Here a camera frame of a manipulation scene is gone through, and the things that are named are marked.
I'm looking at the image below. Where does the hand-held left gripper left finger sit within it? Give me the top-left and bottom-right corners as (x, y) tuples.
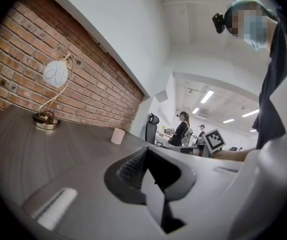
(21, 146), (165, 240)

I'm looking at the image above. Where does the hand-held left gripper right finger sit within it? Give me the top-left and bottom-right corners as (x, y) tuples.
(147, 146), (247, 240)

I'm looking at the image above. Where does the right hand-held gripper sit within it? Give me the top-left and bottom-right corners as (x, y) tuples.
(180, 128), (227, 159)

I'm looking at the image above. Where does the small white round object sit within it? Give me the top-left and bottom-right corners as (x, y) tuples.
(110, 127), (126, 145)

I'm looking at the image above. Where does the person's right forearm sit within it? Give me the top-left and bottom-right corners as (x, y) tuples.
(212, 147), (257, 163)

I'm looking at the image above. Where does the black office chair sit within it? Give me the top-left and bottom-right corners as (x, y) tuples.
(145, 112), (160, 146)

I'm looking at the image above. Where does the person's black shirt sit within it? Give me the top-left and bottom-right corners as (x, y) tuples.
(251, 7), (287, 150)

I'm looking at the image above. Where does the blue face mask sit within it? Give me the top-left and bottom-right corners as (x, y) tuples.
(242, 14), (270, 51)

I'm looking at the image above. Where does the gold lamp with white globe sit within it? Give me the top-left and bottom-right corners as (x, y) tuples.
(31, 52), (75, 131)

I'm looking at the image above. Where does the black lamp cable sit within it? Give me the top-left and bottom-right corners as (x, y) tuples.
(32, 110), (56, 123)

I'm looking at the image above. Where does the black head-worn camera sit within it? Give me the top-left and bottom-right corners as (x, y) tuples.
(211, 12), (227, 34)

